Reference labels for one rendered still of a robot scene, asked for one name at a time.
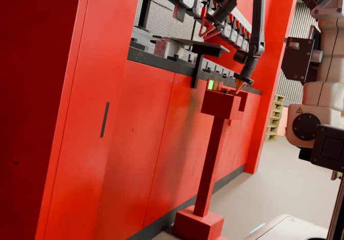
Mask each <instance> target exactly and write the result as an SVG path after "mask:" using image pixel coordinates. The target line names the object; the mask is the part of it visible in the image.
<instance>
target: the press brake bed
mask: <svg viewBox="0 0 344 240"><path fill-rule="evenodd" d="M192 78H193V77H191V76H187V75H183V74H180V73H176V72H172V71H168V70H165V69H161V68H157V67H153V66H149V65H146V64H143V63H139V62H135V61H131V60H128V59H127V60H126V65H125V70H124V75H123V81H122V86H121V91H120V96H119V101H118V106H117V111H116V117H115V122H114V127H113V132H112V137H111V142H110V148H109V153H108V157H107V162H106V167H105V172H104V177H103V182H102V188H101V193H100V198H99V203H98V208H97V213H96V218H95V224H94V229H93V234H92V239H91V240H151V239H153V238H154V237H155V236H157V235H158V234H159V233H161V232H162V231H163V230H165V229H166V228H168V227H169V226H170V225H172V224H173V223H174V222H175V217H176V213H177V212H178V211H180V210H183V209H185V208H187V207H189V206H192V205H195V203H196V199H197V194H198V189H199V185H200V180H201V175H202V171H203V166H204V162H205V157H206V152H207V148H208V143H209V138H210V134H211V129H212V124H213V120H214V116H212V115H208V114H204V113H201V108H202V103H203V99H204V94H205V90H206V85H207V81H206V80H202V79H199V80H198V85H197V89H193V88H191V82H192ZM240 91H241V92H246V93H248V96H247V101H246V105H245V110H244V114H243V118H242V120H236V121H235V125H231V126H230V125H228V124H227V128H226V133H225V138H224V142H223V147H222V151H221V156H220V160H219V165H218V170H217V174H216V179H215V182H214V186H213V191H212V195H213V194H214V193H216V192H217V191H218V190H220V189H221V188H222V187H224V186H225V185H226V184H228V183H229V182H231V181H232V180H233V179H235V178H236V177H237V176H239V175H240V174H241V173H243V172H244V169H245V164H246V161H247V157H248V152H249V147H250V143H251V139H252V134H253V130H254V126H255V121H256V117H257V112H258V109H259V104H260V100H261V95H258V94H254V93H250V92H247V91H242V90H240ZM228 122H229V120H228Z"/></svg>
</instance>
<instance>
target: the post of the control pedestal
mask: <svg viewBox="0 0 344 240"><path fill-rule="evenodd" d="M227 124H228V119H224V118H220V117H216V116H215V117H214V120H213V124H212V129H211V134H210V138H209V143H208V148H207V152H206V157H205V162H204V166H203V171H202V175H201V180H200V185H199V189H198V194H197V199H196V203H195V208H194V211H193V213H194V214H196V215H199V216H201V217H204V216H206V215H207V214H208V209H209V204H210V200H211V195H212V191H213V186H214V182H215V179H216V174H217V170H218V165H219V160H220V156H221V151H222V147H223V142H224V138H225V133H226V128H227Z"/></svg>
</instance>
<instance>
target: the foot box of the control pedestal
mask: <svg viewBox="0 0 344 240"><path fill-rule="evenodd" d="M194 208H195V206H194V205H192V206H189V207H187V208H185V209H183V210H180V211H178V212H177V213H176V217H175V222H174V227H173V231H172V234H174V235H176V236H179V237H181V238H183V239H185V240H229V239H227V238H225V237H222V236H220V235H221V232H222V227H223V222H224V217H223V216H220V215H218V214H215V213H213V212H210V211H208V214H207V215H206V216H204V217H201V216H199V215H196V214H194Z"/></svg>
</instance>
